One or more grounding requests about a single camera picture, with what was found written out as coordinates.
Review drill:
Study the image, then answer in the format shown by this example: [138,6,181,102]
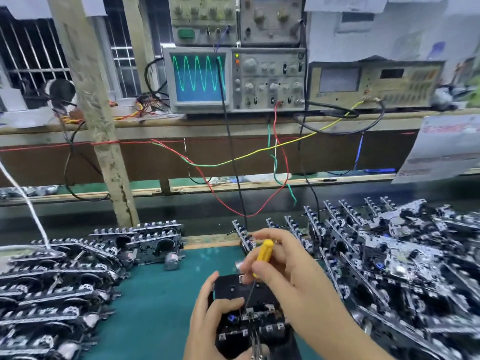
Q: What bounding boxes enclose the person's right hand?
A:
[239,227,361,336]

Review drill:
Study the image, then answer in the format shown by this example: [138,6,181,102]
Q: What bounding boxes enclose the person's left hand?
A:
[183,271,246,360]

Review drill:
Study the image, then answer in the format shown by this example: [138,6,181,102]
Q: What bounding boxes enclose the yellow-handled screwdriver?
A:
[244,239,275,310]

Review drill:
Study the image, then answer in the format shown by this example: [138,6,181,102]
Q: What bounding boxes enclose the black cassette mechanism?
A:
[207,273,302,360]

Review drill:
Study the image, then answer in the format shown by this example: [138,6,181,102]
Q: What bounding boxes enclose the person's right forearm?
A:
[300,314,397,360]

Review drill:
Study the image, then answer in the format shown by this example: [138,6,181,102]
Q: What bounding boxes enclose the green work mat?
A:
[82,245,340,360]

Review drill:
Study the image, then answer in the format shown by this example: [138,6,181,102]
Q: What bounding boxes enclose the small silver motor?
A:
[163,252,185,271]

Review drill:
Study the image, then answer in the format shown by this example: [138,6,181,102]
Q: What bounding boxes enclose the wooden shelf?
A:
[0,107,480,147]

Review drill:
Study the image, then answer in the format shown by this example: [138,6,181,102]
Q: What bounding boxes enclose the large heap of cassette mechanisms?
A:
[230,197,480,360]

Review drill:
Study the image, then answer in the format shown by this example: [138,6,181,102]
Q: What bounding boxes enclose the low pile of cassette mechanisms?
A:
[0,220,186,360]

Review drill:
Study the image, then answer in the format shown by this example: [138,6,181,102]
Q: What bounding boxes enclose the oscilloscope with green waveform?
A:
[162,46,309,115]

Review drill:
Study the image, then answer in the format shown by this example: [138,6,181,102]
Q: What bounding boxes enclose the beige test instrument with keypad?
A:
[307,59,446,110]

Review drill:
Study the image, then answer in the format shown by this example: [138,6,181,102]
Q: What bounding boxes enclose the hanging printed paper sheet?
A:
[391,115,480,185]

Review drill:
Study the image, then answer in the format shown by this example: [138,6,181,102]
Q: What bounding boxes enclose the grey instrument with large knobs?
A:
[239,0,305,48]

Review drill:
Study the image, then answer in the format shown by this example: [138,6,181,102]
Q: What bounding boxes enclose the beige signal generator with knobs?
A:
[168,0,241,48]

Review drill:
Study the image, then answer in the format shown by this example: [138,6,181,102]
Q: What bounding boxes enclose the black round speaker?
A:
[46,78,79,111]

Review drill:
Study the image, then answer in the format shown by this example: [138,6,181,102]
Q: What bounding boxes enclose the window grille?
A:
[0,6,73,109]

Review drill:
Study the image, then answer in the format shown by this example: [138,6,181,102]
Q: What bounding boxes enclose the red wire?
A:
[150,101,292,218]

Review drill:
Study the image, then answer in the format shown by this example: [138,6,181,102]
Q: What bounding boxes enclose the wooden rail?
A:
[0,171,396,205]

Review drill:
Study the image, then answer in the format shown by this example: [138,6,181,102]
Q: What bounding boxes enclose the green wire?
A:
[267,123,298,206]

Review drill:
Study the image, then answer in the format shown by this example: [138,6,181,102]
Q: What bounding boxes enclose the black probe cable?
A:
[212,25,249,230]

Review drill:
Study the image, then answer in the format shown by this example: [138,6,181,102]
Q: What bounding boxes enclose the yellow-green wire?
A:
[150,100,367,169]

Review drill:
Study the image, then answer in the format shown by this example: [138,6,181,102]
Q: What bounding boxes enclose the blue wire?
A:
[352,133,365,172]

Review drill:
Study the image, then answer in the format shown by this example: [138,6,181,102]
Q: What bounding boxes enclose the bundle of coloured wires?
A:
[112,91,184,121]

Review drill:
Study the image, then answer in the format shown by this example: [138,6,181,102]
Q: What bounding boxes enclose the black looped cable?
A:
[293,99,387,136]

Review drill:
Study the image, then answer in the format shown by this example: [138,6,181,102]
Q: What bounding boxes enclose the wooden post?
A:
[46,0,141,228]

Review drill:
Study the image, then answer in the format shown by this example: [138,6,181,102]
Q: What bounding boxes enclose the black hanging cable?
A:
[62,119,110,202]

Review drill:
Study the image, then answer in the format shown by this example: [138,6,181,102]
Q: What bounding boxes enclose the white cord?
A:
[0,160,52,252]

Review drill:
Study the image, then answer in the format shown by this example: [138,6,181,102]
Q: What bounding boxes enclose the red string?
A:
[0,139,153,152]

